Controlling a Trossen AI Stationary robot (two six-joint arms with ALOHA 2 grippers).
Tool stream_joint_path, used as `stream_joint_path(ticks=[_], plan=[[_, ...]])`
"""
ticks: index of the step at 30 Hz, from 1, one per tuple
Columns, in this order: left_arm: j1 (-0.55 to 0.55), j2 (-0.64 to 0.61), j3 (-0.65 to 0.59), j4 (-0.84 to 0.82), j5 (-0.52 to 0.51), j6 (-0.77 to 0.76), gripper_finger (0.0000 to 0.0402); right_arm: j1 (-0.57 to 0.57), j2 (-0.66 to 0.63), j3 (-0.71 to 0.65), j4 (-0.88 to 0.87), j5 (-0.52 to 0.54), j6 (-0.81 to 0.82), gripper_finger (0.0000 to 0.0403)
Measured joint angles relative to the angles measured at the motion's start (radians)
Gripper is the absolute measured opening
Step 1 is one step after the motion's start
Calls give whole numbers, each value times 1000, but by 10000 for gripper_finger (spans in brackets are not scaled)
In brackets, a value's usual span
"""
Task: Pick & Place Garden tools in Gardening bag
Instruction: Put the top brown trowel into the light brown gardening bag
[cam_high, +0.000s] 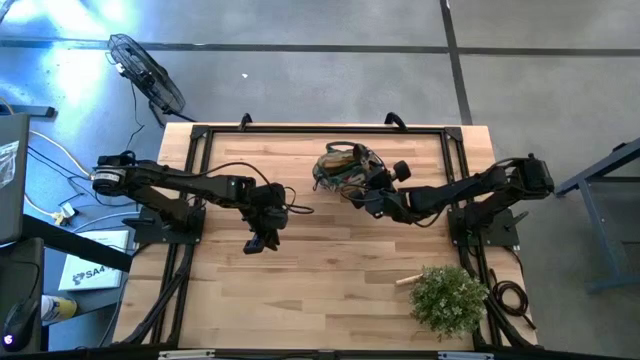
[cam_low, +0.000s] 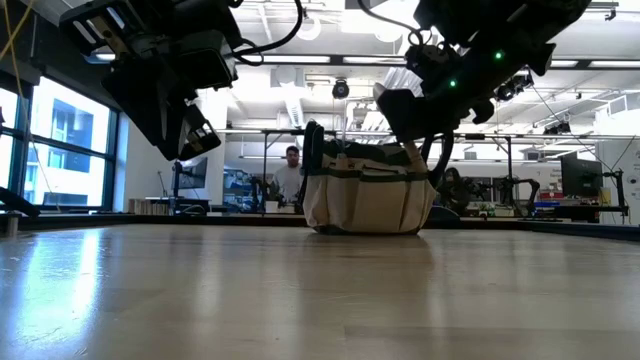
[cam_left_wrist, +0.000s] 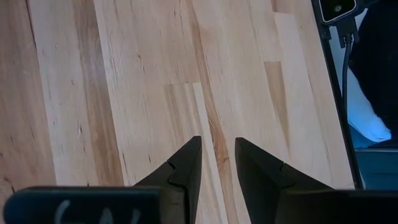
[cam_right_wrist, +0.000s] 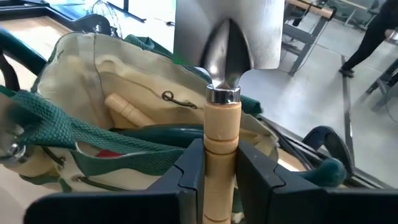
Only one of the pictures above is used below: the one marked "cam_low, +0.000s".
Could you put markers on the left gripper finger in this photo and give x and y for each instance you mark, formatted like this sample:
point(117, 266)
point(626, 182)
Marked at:
point(177, 125)
point(135, 105)

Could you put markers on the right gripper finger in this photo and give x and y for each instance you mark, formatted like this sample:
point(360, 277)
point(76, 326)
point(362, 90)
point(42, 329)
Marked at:
point(415, 117)

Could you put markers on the beige green-trimmed gardening bag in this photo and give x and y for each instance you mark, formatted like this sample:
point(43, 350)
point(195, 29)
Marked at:
point(367, 200)

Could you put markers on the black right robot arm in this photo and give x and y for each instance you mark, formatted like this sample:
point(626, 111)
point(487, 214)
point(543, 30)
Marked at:
point(515, 30)

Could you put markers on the black background robot arm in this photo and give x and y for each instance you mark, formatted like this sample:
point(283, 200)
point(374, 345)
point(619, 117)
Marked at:
point(520, 192)

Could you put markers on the black monitor on arm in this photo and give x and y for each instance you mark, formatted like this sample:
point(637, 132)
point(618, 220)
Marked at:
point(580, 177)

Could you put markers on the row of beige boxes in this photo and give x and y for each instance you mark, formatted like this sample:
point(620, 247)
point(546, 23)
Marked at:
point(149, 206)

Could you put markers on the person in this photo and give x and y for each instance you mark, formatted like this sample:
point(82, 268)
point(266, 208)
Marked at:
point(289, 180)

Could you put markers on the black ceiling track light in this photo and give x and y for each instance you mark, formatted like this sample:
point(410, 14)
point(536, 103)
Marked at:
point(557, 128)

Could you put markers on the long ceiling light strip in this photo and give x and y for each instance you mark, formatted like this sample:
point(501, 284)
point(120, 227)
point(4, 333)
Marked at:
point(290, 59)
point(612, 63)

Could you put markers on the dark wall-side monitor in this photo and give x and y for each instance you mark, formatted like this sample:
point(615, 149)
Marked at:
point(192, 174)

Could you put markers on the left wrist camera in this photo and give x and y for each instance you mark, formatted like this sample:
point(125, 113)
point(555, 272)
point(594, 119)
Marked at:
point(207, 60)

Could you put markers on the black ceiling dome camera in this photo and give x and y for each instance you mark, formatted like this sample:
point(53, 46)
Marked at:
point(340, 89)

